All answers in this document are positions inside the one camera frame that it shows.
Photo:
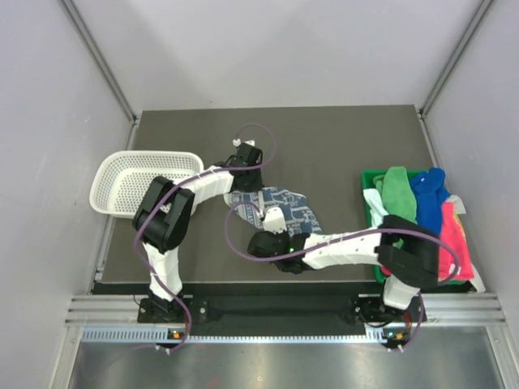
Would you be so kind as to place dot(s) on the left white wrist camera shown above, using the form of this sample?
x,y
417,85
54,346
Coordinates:
x,y
237,142

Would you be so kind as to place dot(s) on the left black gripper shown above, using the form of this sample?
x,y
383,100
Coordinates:
x,y
255,185

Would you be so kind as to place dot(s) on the blue white patterned towel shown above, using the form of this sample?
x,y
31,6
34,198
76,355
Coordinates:
x,y
299,218

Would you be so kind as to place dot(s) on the slotted grey cable duct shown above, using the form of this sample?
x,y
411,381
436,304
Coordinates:
x,y
163,335

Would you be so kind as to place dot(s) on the white mint towel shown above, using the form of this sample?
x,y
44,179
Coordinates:
x,y
377,210

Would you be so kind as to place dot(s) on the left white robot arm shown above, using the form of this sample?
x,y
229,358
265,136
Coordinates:
x,y
164,215

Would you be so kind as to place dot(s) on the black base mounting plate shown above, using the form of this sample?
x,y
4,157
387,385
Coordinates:
x,y
285,315

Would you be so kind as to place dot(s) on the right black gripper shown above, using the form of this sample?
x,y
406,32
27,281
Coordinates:
x,y
285,234

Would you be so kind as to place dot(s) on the white perforated plastic basket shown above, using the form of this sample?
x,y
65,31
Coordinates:
x,y
123,178

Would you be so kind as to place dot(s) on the aluminium frame rail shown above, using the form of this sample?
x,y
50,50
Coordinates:
x,y
449,309

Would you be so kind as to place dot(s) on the green plastic bin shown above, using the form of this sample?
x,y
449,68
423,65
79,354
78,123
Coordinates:
x,y
367,183

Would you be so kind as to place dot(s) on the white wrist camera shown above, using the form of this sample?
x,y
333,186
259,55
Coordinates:
x,y
274,220
237,142

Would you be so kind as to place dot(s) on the green microfiber towel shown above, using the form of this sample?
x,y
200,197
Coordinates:
x,y
396,193

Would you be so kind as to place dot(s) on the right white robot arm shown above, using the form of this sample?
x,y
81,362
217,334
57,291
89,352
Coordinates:
x,y
409,252

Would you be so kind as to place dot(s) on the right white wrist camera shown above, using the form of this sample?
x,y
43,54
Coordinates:
x,y
274,220

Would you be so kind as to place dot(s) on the pink red towel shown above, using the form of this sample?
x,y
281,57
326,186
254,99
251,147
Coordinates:
x,y
453,234

